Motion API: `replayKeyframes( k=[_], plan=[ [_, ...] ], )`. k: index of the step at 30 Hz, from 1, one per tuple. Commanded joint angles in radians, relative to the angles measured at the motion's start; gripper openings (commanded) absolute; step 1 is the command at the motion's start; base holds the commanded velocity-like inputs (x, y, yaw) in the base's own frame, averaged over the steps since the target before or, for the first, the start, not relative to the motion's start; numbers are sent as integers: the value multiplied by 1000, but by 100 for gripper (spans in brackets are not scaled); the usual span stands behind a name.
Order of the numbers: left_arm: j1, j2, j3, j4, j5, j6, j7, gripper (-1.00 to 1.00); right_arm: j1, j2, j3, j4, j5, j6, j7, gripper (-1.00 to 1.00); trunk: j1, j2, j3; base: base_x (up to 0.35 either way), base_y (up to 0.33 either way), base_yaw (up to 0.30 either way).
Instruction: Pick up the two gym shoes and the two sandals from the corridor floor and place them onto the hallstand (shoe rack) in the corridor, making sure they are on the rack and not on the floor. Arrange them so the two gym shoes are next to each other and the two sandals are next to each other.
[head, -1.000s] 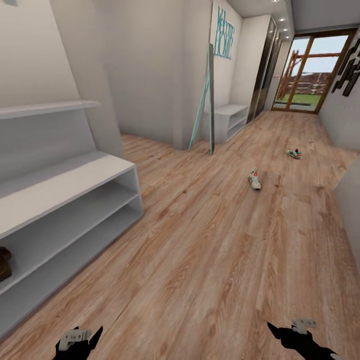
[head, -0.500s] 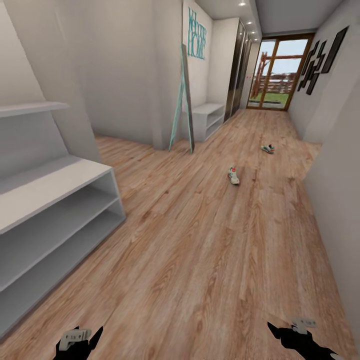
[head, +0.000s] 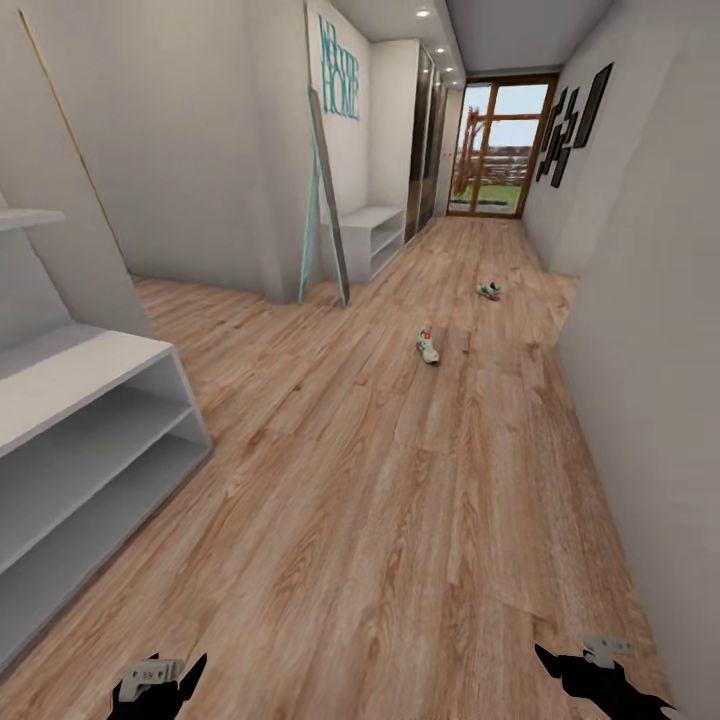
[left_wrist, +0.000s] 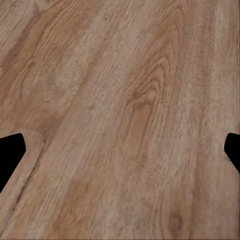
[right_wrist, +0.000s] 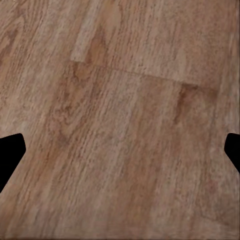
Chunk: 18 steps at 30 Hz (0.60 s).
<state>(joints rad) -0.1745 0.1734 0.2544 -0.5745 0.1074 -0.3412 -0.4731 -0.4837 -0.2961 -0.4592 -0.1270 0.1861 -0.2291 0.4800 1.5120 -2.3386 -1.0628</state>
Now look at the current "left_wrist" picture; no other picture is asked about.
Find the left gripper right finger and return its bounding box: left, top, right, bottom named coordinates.
left=224, top=132, right=240, bottom=173

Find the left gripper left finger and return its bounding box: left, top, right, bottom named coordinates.
left=0, top=133, right=26, bottom=193

